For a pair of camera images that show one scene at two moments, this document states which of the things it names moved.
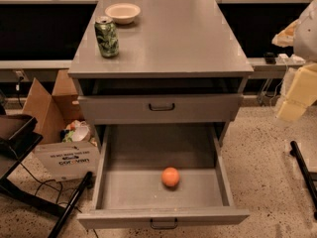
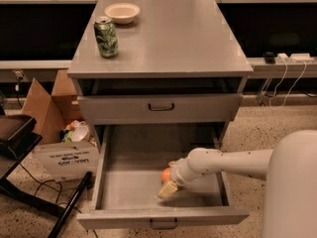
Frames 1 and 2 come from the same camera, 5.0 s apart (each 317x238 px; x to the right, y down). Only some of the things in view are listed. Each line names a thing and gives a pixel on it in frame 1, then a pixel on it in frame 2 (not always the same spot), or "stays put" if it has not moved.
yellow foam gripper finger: x=285 y=38 → x=180 y=172
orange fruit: x=170 y=177 stays put
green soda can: x=107 y=37 stays put
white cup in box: x=80 y=133 stays put
